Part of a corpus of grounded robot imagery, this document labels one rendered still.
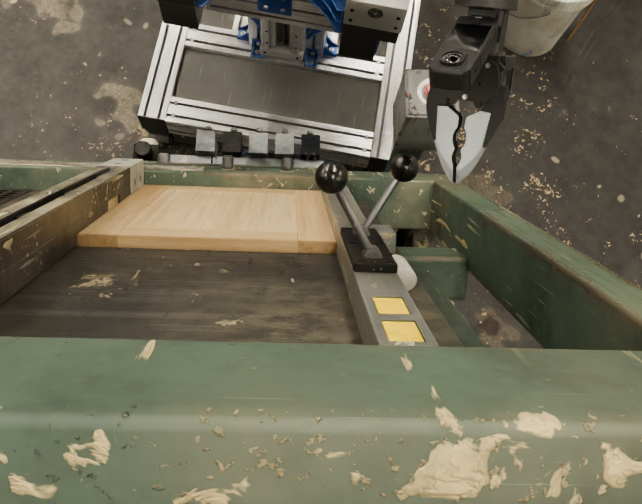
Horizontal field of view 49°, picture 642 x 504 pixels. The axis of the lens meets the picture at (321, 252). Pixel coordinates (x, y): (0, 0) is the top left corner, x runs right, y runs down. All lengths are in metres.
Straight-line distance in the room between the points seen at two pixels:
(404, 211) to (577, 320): 0.78
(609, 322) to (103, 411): 0.53
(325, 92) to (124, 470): 2.11
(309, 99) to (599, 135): 1.10
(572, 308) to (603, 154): 1.99
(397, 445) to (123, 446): 0.12
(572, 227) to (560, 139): 0.34
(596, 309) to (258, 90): 1.77
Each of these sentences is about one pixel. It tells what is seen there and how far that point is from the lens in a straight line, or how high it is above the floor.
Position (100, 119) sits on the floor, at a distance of 2.63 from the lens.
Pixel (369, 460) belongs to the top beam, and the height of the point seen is 1.96.
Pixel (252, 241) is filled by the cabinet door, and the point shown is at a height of 1.31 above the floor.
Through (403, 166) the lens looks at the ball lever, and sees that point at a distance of 0.91.
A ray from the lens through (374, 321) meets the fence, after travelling 0.63.
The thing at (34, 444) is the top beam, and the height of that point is 1.96.
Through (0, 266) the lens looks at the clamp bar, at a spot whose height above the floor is 1.56.
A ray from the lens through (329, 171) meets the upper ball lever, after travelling 0.78.
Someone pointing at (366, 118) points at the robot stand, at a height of 0.21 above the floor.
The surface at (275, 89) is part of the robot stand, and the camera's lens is 2.38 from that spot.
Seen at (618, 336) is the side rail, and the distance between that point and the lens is 0.72.
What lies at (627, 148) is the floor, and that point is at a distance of 2.83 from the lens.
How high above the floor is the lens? 2.28
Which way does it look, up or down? 73 degrees down
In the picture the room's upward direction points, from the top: 13 degrees clockwise
